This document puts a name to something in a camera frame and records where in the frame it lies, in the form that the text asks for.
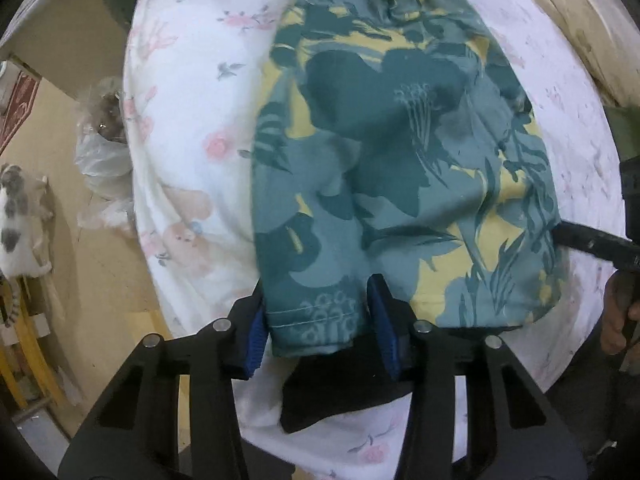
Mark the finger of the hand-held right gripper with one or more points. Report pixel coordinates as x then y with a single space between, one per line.
585 240

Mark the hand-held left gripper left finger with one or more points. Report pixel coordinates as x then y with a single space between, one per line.
253 342

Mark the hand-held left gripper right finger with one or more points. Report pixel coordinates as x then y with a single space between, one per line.
386 327

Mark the teal floral pants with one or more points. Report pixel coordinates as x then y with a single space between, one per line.
395 160

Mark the person's right hand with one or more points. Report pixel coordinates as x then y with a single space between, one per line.
614 320

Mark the cream blanket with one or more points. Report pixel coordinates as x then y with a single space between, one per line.
585 15

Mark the clear plastic bag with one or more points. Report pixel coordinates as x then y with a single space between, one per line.
102 160

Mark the white floral bed sheet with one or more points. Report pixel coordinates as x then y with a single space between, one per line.
195 110

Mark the white and grey cat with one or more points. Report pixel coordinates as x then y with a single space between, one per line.
17 240

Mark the red patterned rug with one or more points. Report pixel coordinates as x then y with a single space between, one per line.
17 107

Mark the yellow wooden frame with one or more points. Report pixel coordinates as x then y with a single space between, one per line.
27 355

